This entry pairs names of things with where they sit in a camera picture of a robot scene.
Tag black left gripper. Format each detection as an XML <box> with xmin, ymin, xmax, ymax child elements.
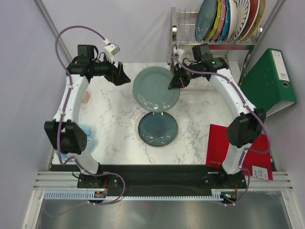
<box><xmin>91</xmin><ymin>54</ymin><xmax>131</xmax><ymax>86</ymax></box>

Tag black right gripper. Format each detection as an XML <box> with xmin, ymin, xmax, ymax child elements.
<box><xmin>168</xmin><ymin>62</ymin><xmax>201</xmax><ymax>89</ymax></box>

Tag grey-blue ceramic plate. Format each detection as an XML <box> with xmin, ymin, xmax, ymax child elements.
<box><xmin>132</xmin><ymin>66</ymin><xmax>180</xmax><ymax>113</ymax></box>

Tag green polka dot plate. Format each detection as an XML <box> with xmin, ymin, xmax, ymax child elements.
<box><xmin>208</xmin><ymin>0</ymin><xmax>222</xmax><ymax>41</ymax></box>

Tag dark plate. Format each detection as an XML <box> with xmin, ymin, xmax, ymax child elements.
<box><xmin>194</xmin><ymin>0</ymin><xmax>217</xmax><ymax>42</ymax></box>

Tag blue polka dot plate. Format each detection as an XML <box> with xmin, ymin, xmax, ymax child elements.
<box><xmin>218</xmin><ymin>0</ymin><xmax>231</xmax><ymax>42</ymax></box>

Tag brown-rimmed petal pattern plate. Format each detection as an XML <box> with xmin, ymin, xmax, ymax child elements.
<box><xmin>225</xmin><ymin>0</ymin><xmax>237</xmax><ymax>42</ymax></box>

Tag white plate with blue stripes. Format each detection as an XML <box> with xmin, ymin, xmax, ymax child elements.
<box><xmin>231</xmin><ymin>0</ymin><xmax>251</xmax><ymax>42</ymax></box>

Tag red plate with teal flower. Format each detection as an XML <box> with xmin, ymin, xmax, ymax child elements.
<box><xmin>240</xmin><ymin>0</ymin><xmax>260</xmax><ymax>41</ymax></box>

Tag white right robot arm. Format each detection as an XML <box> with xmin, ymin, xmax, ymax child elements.
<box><xmin>169</xmin><ymin>55</ymin><xmax>266</xmax><ymax>188</ymax></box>

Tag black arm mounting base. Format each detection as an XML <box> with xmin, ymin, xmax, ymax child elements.
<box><xmin>76</xmin><ymin>164</ymin><xmax>248</xmax><ymax>198</ymax></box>

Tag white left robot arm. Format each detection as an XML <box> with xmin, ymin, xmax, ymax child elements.
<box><xmin>44</xmin><ymin>57</ymin><xmax>131</xmax><ymax>187</ymax></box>

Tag steel two-tier dish rack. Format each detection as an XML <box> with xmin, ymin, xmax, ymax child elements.
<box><xmin>169</xmin><ymin>7</ymin><xmax>263</xmax><ymax>85</ymax></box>

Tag pink cube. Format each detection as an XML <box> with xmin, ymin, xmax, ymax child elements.
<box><xmin>82</xmin><ymin>91</ymin><xmax>91</xmax><ymax>104</ymax></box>

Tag light blue headphones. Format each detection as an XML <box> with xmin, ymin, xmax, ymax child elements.
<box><xmin>61</xmin><ymin>125</ymin><xmax>97</xmax><ymax>162</ymax></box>

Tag green lever arch binder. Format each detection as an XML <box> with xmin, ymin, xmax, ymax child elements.
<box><xmin>240</xmin><ymin>48</ymin><xmax>297</xmax><ymax>117</ymax></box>

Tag red folder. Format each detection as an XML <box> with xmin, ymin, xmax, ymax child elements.
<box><xmin>206</xmin><ymin>124</ymin><xmax>273</xmax><ymax>180</ymax></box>

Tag cream plate with bird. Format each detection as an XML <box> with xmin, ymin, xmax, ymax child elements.
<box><xmin>246</xmin><ymin>0</ymin><xmax>266</xmax><ymax>40</ymax></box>

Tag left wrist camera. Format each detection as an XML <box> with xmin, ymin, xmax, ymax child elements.
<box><xmin>77</xmin><ymin>44</ymin><xmax>99</xmax><ymax>59</ymax></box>

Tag white slotted cable duct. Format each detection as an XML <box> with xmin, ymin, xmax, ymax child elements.
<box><xmin>43</xmin><ymin>190</ymin><xmax>233</xmax><ymax>201</ymax></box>

